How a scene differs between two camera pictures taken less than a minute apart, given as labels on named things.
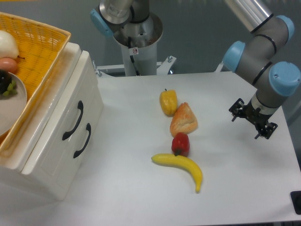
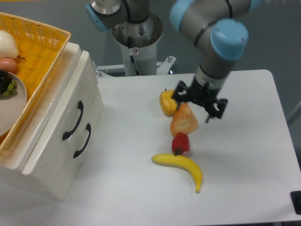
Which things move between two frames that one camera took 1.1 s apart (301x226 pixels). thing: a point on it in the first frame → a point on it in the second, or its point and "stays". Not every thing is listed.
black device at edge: (296, 197) stays
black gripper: (254, 116) → (200, 94)
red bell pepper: (180, 144) stays
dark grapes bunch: (7, 87) stays
